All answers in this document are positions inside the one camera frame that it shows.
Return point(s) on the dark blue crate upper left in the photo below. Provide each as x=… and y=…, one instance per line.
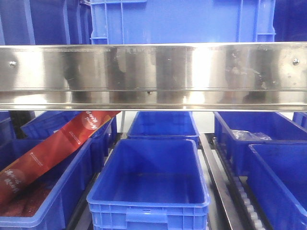
x=45, y=22

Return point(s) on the blue crate rear right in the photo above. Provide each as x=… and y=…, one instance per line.
x=277, y=126

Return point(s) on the roller track rail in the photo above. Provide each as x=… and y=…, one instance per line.
x=233, y=206

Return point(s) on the blue crate rear centre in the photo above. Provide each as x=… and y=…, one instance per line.
x=164, y=125

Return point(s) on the stainless steel shelf rail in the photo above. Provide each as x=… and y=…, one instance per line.
x=196, y=77

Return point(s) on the blue crate front centre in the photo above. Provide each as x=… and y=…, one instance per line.
x=150, y=185

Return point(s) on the blue crate rear left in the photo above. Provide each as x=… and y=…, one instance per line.
x=99, y=125

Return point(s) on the large blue crate upper shelf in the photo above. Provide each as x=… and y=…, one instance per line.
x=181, y=21

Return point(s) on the clear plastic bag in crate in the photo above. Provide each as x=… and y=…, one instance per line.
x=244, y=135

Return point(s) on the red printed cardboard package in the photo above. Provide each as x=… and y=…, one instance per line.
x=34, y=163

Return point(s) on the blue crate front right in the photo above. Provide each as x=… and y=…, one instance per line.
x=277, y=176

